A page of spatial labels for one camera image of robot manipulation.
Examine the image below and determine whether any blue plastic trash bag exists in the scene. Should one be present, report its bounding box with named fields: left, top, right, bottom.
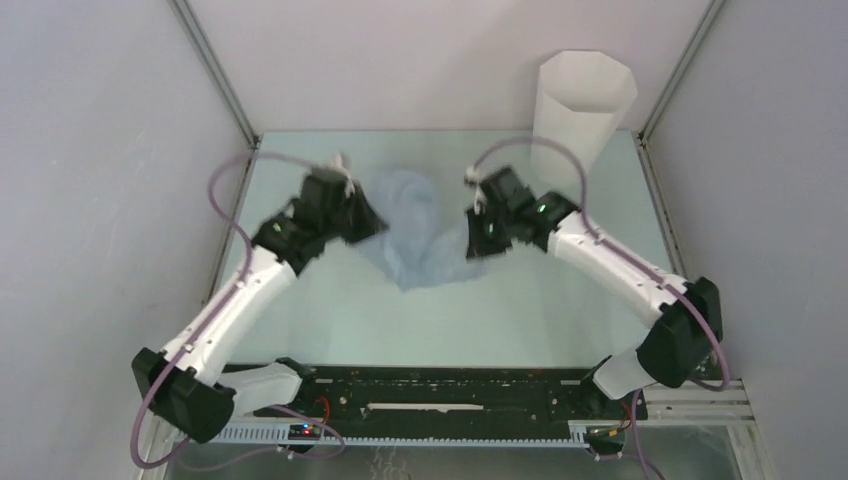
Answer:
left=357, top=170, right=487, bottom=291

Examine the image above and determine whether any circuit board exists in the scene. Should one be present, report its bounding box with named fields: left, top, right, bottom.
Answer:
left=287, top=423, right=323, bottom=441
left=584, top=425, right=629, bottom=446

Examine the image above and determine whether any aluminium frame post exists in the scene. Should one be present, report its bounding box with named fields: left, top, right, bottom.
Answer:
left=167, top=0, right=260, bottom=149
left=637, top=0, right=729, bottom=145

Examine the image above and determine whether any right aluminium frame post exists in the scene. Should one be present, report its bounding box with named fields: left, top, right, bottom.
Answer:
left=637, top=0, right=729, bottom=145

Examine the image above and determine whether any left circuit board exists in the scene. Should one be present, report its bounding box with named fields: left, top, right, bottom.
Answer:
left=287, top=423, right=323, bottom=441

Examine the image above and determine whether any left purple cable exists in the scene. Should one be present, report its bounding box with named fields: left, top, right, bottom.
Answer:
left=129, top=152, right=333, bottom=470

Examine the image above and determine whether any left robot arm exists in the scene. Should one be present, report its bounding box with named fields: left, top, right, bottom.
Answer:
left=131, top=167, right=387, bottom=443

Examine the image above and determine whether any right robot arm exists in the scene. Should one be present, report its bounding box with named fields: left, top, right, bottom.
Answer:
left=464, top=167, right=723, bottom=418

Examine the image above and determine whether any white trash bin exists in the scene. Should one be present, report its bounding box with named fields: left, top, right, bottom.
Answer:
left=532, top=50, right=638, bottom=172

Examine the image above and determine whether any left aluminium frame post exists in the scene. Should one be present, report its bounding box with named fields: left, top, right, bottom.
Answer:
left=167, top=0, right=260, bottom=149

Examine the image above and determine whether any right circuit board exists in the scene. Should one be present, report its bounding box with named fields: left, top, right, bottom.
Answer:
left=584, top=425, right=629, bottom=446

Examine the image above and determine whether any white cable duct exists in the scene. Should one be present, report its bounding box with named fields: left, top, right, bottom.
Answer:
left=210, top=421, right=589, bottom=448

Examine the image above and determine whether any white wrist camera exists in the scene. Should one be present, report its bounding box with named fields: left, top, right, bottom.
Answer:
left=328, top=152, right=356, bottom=198
left=463, top=165, right=486, bottom=214

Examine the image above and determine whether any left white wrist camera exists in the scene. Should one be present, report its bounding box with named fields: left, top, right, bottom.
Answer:
left=328, top=152, right=356, bottom=198

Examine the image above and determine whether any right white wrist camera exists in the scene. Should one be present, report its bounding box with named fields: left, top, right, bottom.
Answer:
left=463, top=165, right=486, bottom=214

